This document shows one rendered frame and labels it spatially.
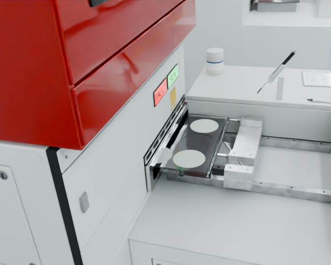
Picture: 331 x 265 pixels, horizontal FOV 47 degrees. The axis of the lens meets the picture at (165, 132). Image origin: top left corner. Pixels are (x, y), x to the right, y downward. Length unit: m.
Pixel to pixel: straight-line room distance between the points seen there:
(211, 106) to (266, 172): 0.34
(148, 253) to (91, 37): 0.63
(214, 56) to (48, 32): 1.10
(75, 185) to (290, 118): 0.90
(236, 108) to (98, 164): 0.74
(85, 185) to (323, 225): 0.65
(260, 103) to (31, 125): 0.93
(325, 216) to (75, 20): 0.84
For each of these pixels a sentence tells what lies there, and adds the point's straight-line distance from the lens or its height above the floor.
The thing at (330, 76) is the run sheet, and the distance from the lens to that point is 1.67.
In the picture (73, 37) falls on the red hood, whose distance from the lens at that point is 0.62.
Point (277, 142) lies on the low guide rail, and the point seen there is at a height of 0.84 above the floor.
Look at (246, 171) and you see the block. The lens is 1.13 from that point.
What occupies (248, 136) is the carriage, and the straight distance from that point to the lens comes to 1.36.
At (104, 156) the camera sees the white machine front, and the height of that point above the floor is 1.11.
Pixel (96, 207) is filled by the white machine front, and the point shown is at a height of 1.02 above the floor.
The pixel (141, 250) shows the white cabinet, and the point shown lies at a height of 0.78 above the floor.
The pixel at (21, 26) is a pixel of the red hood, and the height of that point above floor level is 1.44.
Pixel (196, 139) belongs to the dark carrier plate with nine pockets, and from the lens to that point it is 1.30.
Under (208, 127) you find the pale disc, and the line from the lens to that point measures 1.37.
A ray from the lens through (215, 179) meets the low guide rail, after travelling 1.20.
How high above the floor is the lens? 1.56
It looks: 30 degrees down
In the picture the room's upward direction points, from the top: 4 degrees counter-clockwise
